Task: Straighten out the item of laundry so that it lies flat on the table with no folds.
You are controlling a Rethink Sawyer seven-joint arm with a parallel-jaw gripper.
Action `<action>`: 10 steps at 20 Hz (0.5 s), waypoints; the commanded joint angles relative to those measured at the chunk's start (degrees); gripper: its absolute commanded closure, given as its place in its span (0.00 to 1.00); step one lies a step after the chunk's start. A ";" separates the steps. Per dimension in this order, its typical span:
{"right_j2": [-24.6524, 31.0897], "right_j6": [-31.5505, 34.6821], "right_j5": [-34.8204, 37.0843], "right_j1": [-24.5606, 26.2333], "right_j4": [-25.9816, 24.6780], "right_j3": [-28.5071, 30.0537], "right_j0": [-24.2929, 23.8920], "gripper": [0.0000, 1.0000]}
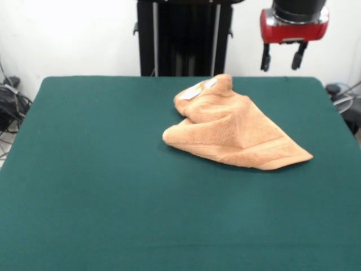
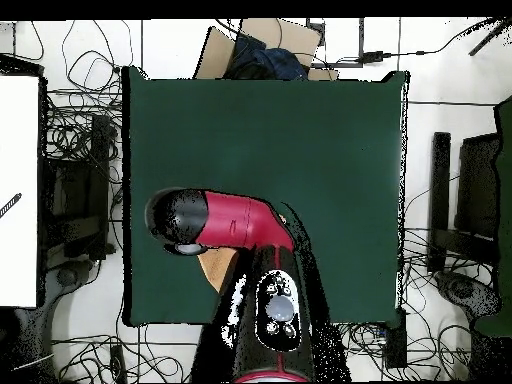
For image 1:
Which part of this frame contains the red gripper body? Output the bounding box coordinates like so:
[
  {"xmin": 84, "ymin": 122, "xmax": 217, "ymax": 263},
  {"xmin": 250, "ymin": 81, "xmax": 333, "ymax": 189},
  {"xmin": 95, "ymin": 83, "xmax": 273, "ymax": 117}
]
[{"xmin": 259, "ymin": 6, "xmax": 330, "ymax": 46}]

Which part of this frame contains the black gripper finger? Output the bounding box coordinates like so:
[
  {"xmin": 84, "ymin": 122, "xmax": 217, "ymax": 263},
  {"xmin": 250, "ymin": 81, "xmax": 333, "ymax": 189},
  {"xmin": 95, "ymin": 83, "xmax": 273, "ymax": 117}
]
[
  {"xmin": 260, "ymin": 43, "xmax": 272, "ymax": 72},
  {"xmin": 291, "ymin": 41, "xmax": 309, "ymax": 71}
]

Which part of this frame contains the tan terry towel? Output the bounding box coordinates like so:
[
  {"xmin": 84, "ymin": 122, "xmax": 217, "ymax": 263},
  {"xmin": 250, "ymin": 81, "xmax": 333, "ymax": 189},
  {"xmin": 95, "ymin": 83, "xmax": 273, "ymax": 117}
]
[{"xmin": 162, "ymin": 73, "xmax": 314, "ymax": 172}]

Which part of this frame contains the dark green table cloth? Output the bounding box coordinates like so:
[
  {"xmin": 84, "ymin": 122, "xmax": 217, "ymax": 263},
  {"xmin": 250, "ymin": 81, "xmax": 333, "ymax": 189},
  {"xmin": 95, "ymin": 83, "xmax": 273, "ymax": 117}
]
[{"xmin": 0, "ymin": 75, "xmax": 361, "ymax": 271}]

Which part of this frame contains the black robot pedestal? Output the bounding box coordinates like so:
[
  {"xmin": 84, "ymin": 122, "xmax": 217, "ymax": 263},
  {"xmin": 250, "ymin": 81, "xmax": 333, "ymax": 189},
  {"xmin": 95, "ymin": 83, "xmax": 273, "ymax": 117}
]
[{"xmin": 133, "ymin": 0, "xmax": 246, "ymax": 77}]

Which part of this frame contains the black cable bundle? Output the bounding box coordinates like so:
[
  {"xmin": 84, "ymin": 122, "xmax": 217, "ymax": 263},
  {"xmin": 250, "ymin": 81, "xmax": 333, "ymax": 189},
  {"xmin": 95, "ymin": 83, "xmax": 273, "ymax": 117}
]
[{"xmin": 0, "ymin": 76, "xmax": 33, "ymax": 136}]

